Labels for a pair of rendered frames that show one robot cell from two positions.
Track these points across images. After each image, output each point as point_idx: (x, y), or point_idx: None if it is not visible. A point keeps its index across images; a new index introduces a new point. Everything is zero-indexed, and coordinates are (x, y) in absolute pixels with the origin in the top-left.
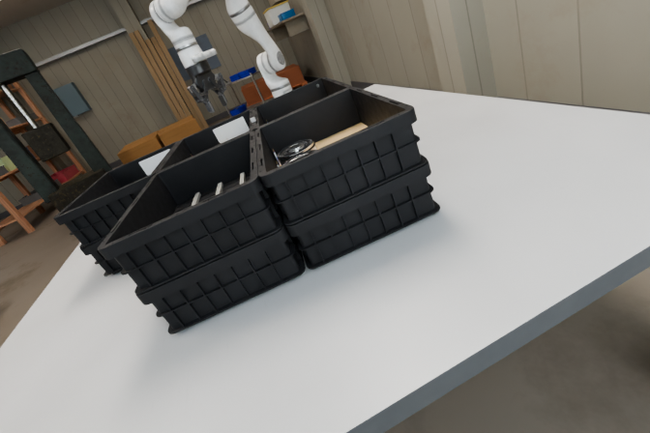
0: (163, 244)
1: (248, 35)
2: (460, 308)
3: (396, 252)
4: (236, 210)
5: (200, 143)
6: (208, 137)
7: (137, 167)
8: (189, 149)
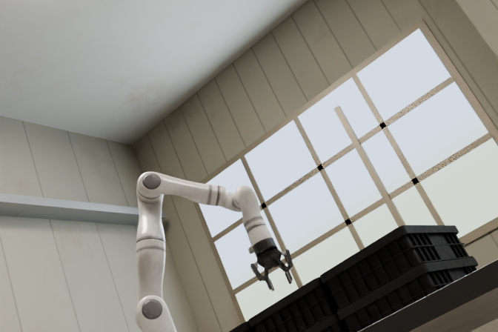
0: None
1: (163, 267)
2: None
3: None
4: None
5: (309, 299)
6: (299, 302)
7: (375, 255)
8: (322, 292)
